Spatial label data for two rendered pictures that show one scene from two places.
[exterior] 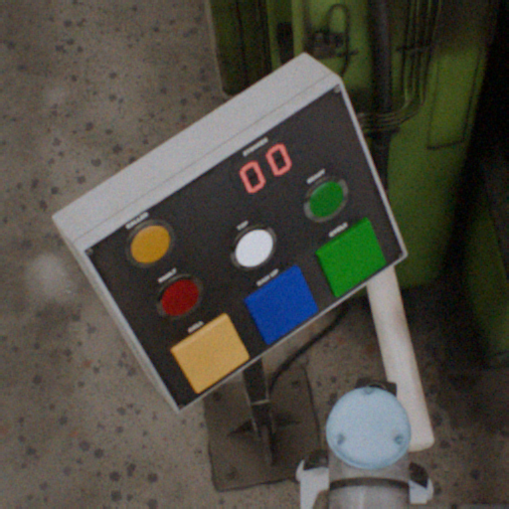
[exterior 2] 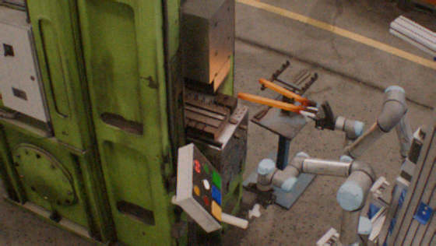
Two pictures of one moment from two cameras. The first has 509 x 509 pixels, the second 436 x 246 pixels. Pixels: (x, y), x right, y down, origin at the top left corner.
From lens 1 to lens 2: 203 cm
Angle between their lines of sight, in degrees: 40
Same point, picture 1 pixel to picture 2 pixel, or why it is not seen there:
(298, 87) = (188, 150)
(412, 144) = not seen: hidden behind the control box
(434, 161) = not seen: hidden behind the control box
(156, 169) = (183, 180)
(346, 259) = (216, 180)
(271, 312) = (216, 196)
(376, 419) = (266, 163)
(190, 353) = (215, 211)
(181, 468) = not seen: outside the picture
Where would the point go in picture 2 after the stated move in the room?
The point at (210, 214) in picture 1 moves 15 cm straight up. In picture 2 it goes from (198, 180) to (197, 158)
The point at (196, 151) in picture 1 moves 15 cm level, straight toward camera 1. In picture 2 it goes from (186, 171) to (216, 180)
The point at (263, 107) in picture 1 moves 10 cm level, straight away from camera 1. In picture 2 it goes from (186, 157) to (169, 149)
